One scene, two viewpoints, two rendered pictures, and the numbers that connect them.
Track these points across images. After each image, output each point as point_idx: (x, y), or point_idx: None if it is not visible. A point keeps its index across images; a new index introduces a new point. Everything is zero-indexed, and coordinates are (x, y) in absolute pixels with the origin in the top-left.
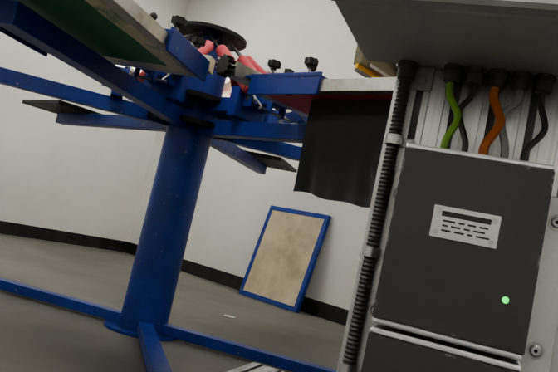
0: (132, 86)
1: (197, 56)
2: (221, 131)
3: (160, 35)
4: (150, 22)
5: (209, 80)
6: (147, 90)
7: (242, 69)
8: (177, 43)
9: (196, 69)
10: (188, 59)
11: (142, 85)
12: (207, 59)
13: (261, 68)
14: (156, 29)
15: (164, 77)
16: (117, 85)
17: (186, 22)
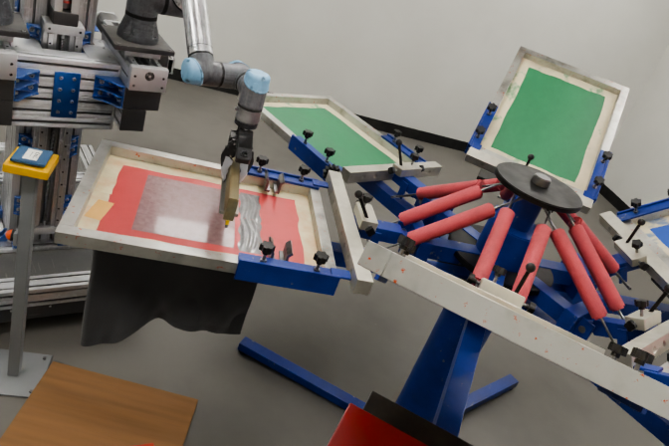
0: (377, 193)
1: (316, 159)
2: None
3: (286, 138)
4: (278, 129)
5: (484, 228)
6: (394, 203)
7: (328, 176)
8: (295, 145)
9: (315, 169)
10: (306, 158)
11: (388, 196)
12: (328, 165)
13: (497, 225)
14: (283, 133)
15: (399, 195)
16: (362, 187)
17: (305, 133)
